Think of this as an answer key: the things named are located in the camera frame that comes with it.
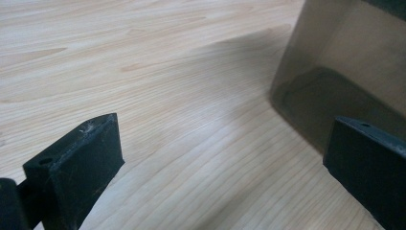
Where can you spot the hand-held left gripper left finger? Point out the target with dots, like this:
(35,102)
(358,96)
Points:
(76,172)

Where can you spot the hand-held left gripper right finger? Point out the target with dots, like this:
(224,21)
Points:
(370,166)

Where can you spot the translucent grey storage box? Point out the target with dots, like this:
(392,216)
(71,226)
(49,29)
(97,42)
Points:
(344,73)

